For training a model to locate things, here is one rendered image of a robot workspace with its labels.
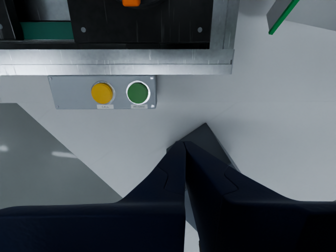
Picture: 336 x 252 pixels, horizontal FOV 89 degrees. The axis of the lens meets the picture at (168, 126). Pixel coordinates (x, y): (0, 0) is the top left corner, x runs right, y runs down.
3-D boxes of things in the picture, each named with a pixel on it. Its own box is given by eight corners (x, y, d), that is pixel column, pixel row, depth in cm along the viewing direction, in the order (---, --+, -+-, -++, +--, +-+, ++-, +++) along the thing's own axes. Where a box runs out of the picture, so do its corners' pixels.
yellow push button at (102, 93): (115, 101, 36) (112, 104, 34) (96, 101, 36) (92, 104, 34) (113, 82, 34) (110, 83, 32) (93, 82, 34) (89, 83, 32)
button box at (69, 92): (157, 102, 41) (156, 109, 35) (70, 102, 41) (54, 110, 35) (156, 72, 39) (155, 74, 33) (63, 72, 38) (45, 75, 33)
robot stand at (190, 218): (192, 179, 55) (206, 241, 36) (165, 148, 51) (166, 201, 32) (230, 156, 52) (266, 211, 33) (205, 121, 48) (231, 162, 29)
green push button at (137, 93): (149, 101, 36) (148, 103, 34) (129, 101, 36) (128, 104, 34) (148, 82, 34) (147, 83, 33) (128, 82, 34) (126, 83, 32)
